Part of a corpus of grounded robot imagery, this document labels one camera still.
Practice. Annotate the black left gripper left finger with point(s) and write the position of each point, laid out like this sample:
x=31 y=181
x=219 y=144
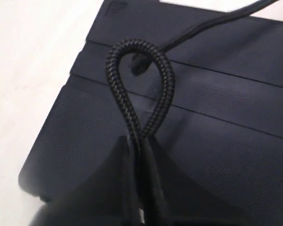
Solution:
x=107 y=198

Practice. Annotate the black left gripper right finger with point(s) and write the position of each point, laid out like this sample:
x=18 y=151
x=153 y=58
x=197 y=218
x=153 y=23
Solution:
x=208 y=181

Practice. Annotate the black plastic carry case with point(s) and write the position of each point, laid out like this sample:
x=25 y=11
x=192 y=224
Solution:
x=171 y=116

